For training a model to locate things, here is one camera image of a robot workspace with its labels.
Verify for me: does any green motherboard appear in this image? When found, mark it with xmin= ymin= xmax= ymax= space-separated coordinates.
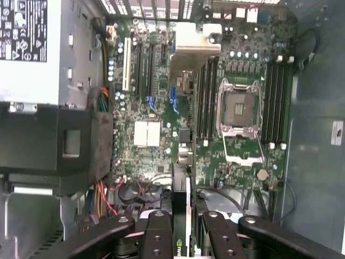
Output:
xmin=106 ymin=0 xmax=297 ymax=214

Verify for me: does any white chipset heatsink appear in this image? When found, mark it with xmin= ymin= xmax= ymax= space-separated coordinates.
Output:
xmin=134 ymin=121 xmax=161 ymax=148

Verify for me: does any CPU socket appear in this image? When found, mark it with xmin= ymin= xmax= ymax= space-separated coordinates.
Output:
xmin=217 ymin=78 xmax=264 ymax=135

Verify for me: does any blue expansion slot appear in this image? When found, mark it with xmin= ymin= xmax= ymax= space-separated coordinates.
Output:
xmin=169 ymin=85 xmax=180 ymax=115

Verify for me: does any dark grey PC case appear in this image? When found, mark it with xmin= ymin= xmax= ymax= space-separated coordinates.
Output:
xmin=0 ymin=0 xmax=345 ymax=259

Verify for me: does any black RAM slot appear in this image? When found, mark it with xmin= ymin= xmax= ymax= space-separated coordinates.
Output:
xmin=283 ymin=58 xmax=293 ymax=148
xmin=269 ymin=58 xmax=277 ymax=148
xmin=263 ymin=58 xmax=270 ymax=148
xmin=277 ymin=58 xmax=284 ymax=148

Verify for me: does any black plastic shroud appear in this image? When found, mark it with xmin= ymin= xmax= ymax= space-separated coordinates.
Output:
xmin=0 ymin=104 xmax=114 ymax=195

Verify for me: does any black expansion slot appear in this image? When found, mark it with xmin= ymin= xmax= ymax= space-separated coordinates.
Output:
xmin=135 ymin=42 xmax=144 ymax=97
xmin=147 ymin=42 xmax=155 ymax=98

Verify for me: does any white expansion slot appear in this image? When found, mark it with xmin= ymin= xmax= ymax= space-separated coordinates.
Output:
xmin=122 ymin=37 xmax=132 ymax=92

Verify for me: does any grey power supply unit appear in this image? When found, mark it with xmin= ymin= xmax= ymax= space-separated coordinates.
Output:
xmin=0 ymin=0 xmax=106 ymax=108

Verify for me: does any multicolour power wire bundle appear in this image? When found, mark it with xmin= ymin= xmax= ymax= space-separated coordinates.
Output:
xmin=80 ymin=85 xmax=121 ymax=234

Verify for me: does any thin black wire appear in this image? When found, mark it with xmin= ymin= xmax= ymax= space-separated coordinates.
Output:
xmin=280 ymin=180 xmax=297 ymax=227

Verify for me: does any black looped wire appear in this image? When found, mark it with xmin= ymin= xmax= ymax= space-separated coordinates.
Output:
xmin=298 ymin=28 xmax=322 ymax=68

